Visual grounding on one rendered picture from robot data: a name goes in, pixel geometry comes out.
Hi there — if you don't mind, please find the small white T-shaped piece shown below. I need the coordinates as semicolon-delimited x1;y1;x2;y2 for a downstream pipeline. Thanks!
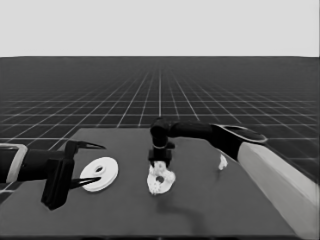
218;153;229;171

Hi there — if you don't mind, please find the large thick white disc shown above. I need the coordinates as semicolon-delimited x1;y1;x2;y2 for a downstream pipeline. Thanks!
79;156;120;193

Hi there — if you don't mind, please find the white round carrier with pins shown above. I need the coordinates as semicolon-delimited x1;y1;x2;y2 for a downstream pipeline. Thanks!
146;164;175;197

